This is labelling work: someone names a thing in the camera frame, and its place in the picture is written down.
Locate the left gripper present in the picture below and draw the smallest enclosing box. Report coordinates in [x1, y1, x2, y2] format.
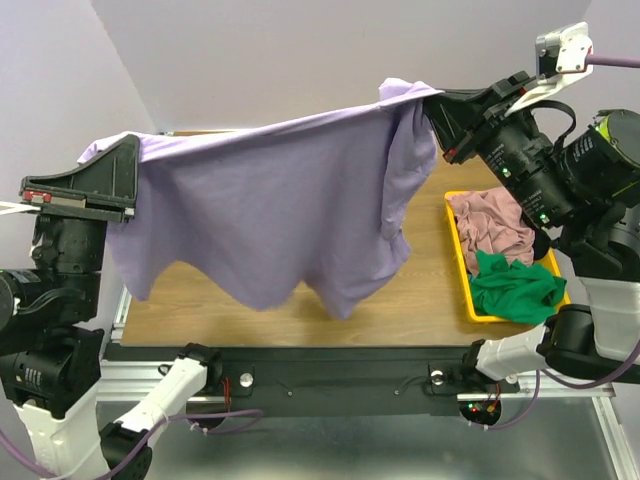
[30, 123, 148, 307]

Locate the lavender t-shirt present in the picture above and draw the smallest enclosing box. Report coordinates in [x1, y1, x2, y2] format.
[107, 78, 439, 319]

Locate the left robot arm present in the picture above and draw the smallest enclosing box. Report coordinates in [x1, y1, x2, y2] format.
[1, 135, 223, 479]

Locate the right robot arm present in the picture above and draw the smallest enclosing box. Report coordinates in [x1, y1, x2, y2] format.
[424, 72, 639, 390]

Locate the pink t-shirt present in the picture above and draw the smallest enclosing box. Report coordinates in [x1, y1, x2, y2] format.
[448, 187, 535, 274]

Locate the black t-shirt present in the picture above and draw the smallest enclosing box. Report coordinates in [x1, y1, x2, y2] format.
[532, 230, 551, 263]

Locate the yellow plastic tray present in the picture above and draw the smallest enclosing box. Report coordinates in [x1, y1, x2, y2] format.
[444, 190, 570, 325]

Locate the green t-shirt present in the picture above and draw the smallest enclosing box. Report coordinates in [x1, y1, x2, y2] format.
[470, 251, 566, 325]

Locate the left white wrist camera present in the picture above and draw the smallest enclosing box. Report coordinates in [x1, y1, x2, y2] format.
[0, 201, 41, 216]

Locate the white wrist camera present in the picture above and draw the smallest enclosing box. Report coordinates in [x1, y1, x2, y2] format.
[0, 201, 41, 216]
[506, 22, 593, 116]

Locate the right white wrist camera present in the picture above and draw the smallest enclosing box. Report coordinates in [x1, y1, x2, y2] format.
[506, 22, 593, 116]

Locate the aluminium frame rail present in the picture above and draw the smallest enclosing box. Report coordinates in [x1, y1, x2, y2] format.
[97, 130, 175, 401]

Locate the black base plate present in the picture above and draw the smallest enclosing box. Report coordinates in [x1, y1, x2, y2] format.
[159, 344, 521, 419]

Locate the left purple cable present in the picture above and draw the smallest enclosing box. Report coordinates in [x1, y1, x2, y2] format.
[0, 408, 265, 480]

